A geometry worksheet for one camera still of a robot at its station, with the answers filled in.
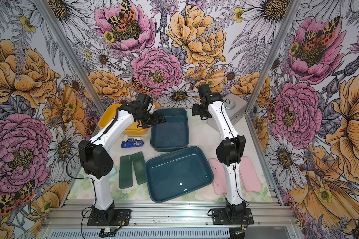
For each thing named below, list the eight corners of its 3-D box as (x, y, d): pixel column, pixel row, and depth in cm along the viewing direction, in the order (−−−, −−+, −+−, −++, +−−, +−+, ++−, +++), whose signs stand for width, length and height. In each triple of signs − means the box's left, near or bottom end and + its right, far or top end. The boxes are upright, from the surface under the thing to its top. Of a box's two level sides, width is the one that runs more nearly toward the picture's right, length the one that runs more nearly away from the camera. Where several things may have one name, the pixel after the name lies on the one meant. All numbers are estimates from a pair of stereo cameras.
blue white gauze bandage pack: (122, 147, 101) (121, 145, 99) (124, 141, 104) (123, 139, 102) (142, 147, 101) (142, 145, 99) (144, 141, 104) (143, 139, 102)
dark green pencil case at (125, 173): (120, 189, 85) (119, 188, 83) (120, 158, 97) (119, 156, 95) (133, 186, 86) (132, 184, 84) (131, 156, 98) (130, 154, 96)
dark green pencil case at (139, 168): (137, 186, 86) (136, 183, 83) (132, 157, 98) (131, 154, 95) (148, 182, 87) (147, 180, 85) (142, 154, 99) (141, 151, 96)
